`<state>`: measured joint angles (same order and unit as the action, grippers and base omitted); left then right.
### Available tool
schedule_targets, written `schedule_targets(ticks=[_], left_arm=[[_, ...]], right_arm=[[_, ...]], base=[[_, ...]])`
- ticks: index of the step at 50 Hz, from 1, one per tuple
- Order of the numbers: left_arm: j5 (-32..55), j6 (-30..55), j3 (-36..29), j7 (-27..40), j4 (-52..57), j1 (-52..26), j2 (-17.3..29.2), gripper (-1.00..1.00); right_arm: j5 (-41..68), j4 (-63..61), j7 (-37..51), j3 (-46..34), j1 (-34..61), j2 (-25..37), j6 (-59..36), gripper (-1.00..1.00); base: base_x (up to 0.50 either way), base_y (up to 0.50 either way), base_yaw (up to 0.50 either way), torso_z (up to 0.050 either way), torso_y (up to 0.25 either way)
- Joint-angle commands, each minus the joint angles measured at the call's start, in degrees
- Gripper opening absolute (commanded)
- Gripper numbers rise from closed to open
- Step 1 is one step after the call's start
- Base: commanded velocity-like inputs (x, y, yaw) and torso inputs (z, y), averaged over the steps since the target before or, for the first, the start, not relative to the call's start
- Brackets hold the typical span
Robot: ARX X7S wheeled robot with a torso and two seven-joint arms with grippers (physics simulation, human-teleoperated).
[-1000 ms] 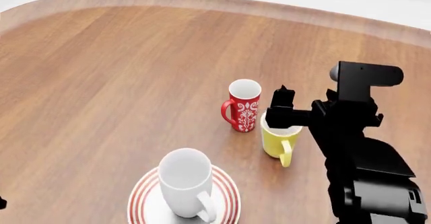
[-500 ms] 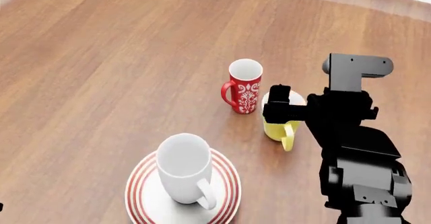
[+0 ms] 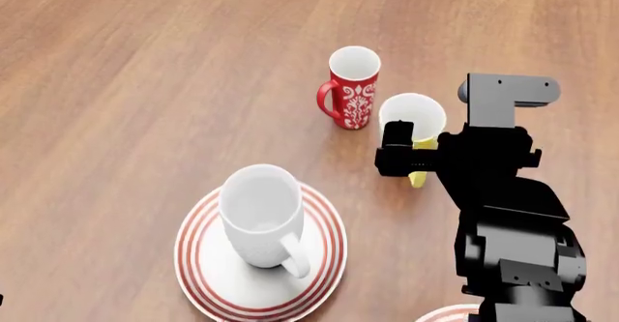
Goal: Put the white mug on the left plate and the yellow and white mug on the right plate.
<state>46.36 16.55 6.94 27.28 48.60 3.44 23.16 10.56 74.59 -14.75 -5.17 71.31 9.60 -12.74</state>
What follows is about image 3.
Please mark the yellow and white mug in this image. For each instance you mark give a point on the yellow and white mug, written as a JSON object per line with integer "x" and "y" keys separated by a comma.
{"x": 412, "y": 107}

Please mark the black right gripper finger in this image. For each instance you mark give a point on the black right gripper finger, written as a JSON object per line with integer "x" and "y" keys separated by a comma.
{"x": 446, "y": 140}
{"x": 398, "y": 133}

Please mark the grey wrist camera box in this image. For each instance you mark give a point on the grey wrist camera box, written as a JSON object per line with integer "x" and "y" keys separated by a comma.
{"x": 498, "y": 97}

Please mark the red striped white plate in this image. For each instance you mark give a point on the red striped white plate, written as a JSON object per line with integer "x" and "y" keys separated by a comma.
{"x": 447, "y": 315}
{"x": 217, "y": 275}

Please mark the red patterned mug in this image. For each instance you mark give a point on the red patterned mug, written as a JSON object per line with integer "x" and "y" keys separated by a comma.
{"x": 357, "y": 101}

